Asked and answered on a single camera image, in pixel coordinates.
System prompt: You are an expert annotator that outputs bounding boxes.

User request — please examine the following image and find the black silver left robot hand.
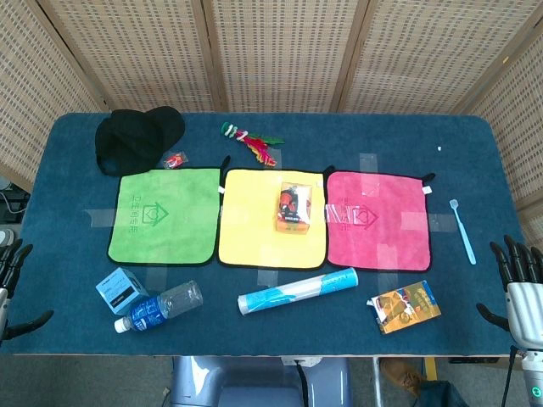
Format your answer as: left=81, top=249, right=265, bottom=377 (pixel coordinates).
left=0, top=238, right=55, bottom=342

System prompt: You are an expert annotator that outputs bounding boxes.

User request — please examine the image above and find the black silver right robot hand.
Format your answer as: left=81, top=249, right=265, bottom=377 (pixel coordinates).
left=475, top=235, right=543, bottom=349

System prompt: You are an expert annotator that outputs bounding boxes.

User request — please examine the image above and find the clear box of orange caps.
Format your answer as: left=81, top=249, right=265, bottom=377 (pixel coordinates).
left=274, top=181, right=315, bottom=235

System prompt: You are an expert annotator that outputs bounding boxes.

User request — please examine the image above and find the pink microfiber cloth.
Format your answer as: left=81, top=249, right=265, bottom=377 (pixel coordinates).
left=324, top=170, right=434, bottom=272

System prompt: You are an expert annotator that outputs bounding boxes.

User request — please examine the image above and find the green microfiber cloth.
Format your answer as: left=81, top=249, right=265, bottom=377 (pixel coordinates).
left=106, top=167, right=222, bottom=268

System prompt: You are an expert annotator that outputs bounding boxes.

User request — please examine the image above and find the yellow microfiber cloth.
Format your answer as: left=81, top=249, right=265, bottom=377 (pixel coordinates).
left=216, top=168, right=327, bottom=271

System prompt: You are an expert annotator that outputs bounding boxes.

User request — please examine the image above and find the light blue toothbrush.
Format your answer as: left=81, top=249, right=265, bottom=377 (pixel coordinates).
left=449, top=198, right=478, bottom=266

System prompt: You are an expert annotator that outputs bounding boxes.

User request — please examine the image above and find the light blue cardboard box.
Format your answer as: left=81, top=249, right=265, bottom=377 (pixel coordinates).
left=94, top=266, right=150, bottom=315

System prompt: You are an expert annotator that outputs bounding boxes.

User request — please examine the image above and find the orange drink carton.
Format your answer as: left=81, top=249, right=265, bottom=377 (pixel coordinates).
left=367, top=280, right=442, bottom=336

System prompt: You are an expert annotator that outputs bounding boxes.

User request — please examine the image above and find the brown shoe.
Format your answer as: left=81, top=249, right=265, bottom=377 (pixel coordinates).
left=378, top=358, right=426, bottom=398

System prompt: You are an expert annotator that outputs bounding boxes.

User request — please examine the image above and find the empty blue label water bottle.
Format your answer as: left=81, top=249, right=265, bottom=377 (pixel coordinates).
left=113, top=279, right=204, bottom=334

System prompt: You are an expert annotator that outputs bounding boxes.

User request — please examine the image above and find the black baseball cap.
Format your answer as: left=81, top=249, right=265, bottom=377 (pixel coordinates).
left=94, top=105, right=187, bottom=177

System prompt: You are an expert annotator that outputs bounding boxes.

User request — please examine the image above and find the small red wrapped packet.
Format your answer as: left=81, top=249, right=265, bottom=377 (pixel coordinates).
left=164, top=151, right=188, bottom=170

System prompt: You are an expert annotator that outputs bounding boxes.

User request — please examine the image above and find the blue white plastic bag roll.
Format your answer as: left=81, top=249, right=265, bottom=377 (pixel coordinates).
left=237, top=267, right=360, bottom=318

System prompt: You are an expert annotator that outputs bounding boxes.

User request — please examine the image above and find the red feather shuttlecock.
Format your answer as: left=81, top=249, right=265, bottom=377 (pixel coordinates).
left=220, top=121, right=286, bottom=167

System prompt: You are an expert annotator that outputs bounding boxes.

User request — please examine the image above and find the grey blue plastic chair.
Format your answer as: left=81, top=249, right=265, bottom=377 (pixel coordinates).
left=169, top=355, right=353, bottom=407

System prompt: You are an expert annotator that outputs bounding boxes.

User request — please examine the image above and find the woven wooden folding screen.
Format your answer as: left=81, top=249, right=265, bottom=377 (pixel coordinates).
left=0, top=0, right=543, bottom=251

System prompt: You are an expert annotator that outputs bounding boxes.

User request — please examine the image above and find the black cable under table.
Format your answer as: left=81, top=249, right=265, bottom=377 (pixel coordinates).
left=292, top=359, right=310, bottom=407

